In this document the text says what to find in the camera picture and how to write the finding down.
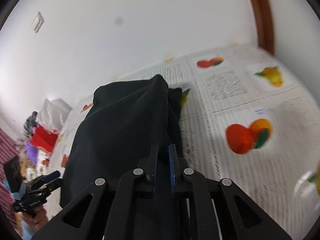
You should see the black long-sleeve sweatshirt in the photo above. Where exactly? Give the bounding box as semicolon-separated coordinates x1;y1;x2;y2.
59;74;190;240

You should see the blue denim sleeve forearm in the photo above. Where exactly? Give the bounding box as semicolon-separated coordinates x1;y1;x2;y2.
21;221;38;240

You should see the person left hand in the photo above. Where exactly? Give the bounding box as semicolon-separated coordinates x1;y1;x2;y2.
22;205;49;231

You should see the purple plush toy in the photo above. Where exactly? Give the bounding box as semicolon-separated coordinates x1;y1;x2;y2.
25;140;39;166

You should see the red paper shopping bag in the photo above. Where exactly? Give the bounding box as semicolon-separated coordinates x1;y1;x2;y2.
30;126;59;153

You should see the grey plaid cloth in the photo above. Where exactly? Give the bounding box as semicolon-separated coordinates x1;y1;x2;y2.
23;111;39;137

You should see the white plastic shopping bag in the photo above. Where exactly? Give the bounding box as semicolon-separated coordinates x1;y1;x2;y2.
36;99;72;132

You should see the fruit print table cover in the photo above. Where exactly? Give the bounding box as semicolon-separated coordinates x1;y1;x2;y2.
37;46;319;239

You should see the white wall light switch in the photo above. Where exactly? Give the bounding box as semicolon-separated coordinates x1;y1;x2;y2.
31;11;44;33

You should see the brown wooden door frame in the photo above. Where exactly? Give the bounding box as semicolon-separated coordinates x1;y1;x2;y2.
251;0;275;55

